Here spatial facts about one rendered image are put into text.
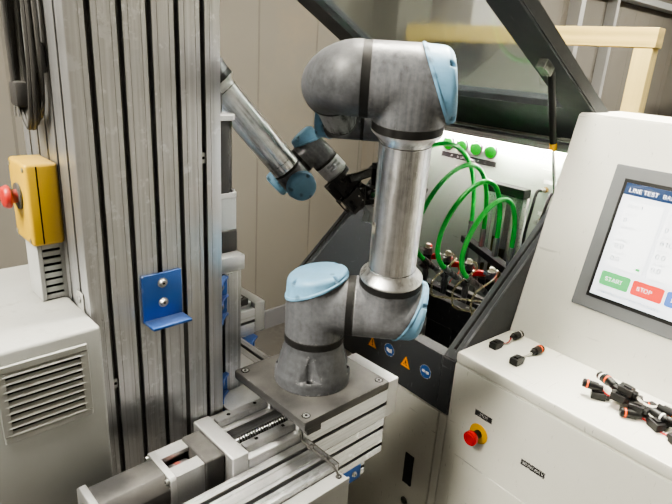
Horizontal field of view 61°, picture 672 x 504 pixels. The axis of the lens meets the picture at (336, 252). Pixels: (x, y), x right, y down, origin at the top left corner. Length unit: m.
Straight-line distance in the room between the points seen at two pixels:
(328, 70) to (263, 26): 2.33
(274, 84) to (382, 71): 2.40
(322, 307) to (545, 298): 0.71
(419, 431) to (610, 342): 0.55
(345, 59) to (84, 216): 0.46
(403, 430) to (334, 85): 1.09
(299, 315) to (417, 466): 0.78
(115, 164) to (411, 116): 0.46
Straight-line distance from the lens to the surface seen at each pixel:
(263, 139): 1.40
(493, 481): 1.53
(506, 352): 1.48
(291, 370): 1.10
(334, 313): 1.03
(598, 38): 3.01
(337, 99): 0.87
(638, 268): 1.46
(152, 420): 1.15
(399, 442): 1.72
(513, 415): 1.40
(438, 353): 1.49
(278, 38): 3.25
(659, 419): 1.35
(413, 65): 0.86
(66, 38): 0.91
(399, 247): 0.97
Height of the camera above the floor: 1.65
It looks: 19 degrees down
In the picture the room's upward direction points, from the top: 4 degrees clockwise
